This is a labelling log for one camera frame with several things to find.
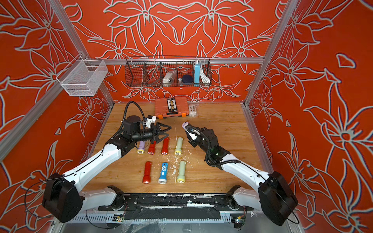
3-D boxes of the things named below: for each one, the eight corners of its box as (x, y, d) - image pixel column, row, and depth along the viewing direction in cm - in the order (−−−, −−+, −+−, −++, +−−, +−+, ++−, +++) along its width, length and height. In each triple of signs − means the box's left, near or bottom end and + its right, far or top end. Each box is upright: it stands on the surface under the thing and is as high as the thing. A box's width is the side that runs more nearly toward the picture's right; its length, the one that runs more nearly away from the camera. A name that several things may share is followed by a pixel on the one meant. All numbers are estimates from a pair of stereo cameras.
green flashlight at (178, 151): (174, 155, 92) (174, 152, 90) (177, 139, 100) (177, 136, 97) (180, 156, 92) (180, 153, 89) (183, 139, 100) (183, 137, 97)
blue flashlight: (159, 184, 81) (158, 182, 78) (161, 164, 88) (160, 162, 85) (166, 184, 81) (166, 182, 78) (168, 164, 88) (167, 162, 85)
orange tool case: (156, 119, 111) (154, 113, 105) (156, 104, 122) (155, 97, 116) (188, 117, 113) (189, 110, 107) (186, 101, 124) (186, 95, 118)
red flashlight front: (142, 183, 81) (141, 182, 79) (146, 163, 89) (145, 161, 87) (150, 183, 81) (149, 182, 79) (153, 163, 89) (152, 161, 87)
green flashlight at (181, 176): (177, 182, 82) (176, 180, 79) (180, 162, 89) (180, 160, 86) (184, 183, 81) (184, 181, 78) (187, 163, 89) (187, 161, 86)
